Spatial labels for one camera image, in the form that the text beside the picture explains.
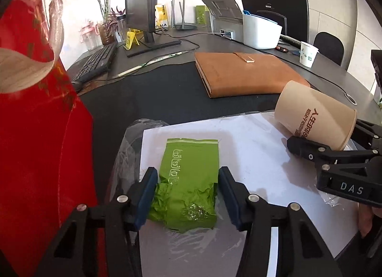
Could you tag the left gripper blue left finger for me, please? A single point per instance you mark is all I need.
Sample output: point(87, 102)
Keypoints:
point(144, 196)

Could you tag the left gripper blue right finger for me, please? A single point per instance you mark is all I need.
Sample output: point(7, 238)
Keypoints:
point(235, 198)

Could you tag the green wrapper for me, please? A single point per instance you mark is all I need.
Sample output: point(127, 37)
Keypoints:
point(185, 196)

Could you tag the brown paper cup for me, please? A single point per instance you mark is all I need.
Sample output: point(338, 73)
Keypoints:
point(314, 116)

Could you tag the red paper gift bag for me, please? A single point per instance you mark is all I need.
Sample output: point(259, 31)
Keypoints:
point(46, 136)

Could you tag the person's right hand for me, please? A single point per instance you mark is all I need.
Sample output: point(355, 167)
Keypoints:
point(365, 217)

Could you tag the white paper stack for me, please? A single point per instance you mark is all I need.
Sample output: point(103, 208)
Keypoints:
point(253, 147)

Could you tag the black desk mat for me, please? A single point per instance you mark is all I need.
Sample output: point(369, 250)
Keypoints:
point(175, 94)

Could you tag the brown leather notebook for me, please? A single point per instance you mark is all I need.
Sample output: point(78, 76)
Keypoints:
point(237, 74)

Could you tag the black computer mouse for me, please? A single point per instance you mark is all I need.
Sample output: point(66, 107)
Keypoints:
point(78, 86)

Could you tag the white paper cup green print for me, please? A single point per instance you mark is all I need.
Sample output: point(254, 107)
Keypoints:
point(308, 53)

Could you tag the black office chair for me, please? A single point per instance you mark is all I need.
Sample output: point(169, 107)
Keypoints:
point(330, 46)

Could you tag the black keyboard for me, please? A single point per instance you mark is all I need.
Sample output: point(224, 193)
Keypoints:
point(97, 64)

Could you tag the yellow phone stand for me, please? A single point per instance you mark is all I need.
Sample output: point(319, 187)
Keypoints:
point(132, 38)

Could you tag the pink water bottle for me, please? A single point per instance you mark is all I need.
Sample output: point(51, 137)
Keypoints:
point(90, 35)

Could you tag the black wifi router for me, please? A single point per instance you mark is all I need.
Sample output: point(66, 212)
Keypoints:
point(182, 26)

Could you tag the yellow snack bag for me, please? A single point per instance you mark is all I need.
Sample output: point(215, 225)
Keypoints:
point(161, 17)

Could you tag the purple leaf plant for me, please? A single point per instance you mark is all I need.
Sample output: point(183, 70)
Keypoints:
point(116, 23)

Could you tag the black monitor right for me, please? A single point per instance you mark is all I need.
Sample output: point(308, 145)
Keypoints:
point(292, 15)

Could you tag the black monitor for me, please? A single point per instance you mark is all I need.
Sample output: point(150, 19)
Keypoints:
point(292, 15)
point(140, 14)

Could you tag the white printer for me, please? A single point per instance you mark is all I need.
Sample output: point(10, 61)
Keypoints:
point(227, 19)

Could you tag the black monitor left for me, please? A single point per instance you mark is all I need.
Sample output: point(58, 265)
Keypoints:
point(140, 14)

